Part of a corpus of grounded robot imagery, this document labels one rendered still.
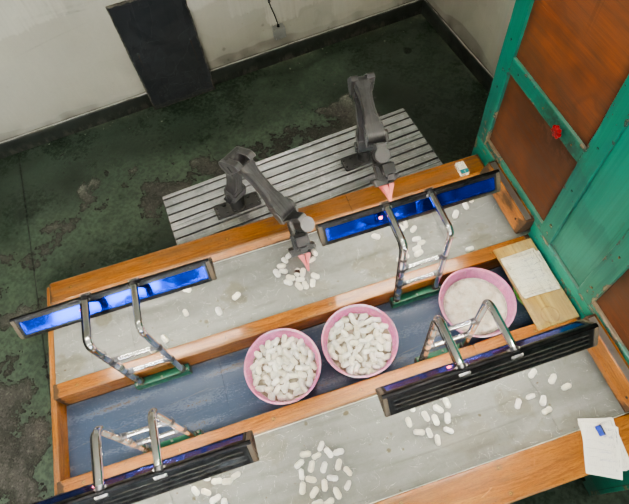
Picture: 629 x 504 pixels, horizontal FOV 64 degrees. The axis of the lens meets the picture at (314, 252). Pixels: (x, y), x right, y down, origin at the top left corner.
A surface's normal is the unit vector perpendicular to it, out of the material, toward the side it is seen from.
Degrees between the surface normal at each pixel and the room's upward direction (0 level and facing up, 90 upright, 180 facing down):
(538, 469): 0
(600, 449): 1
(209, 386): 0
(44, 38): 90
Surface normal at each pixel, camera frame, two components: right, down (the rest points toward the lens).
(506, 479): -0.08, -0.49
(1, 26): 0.38, 0.79
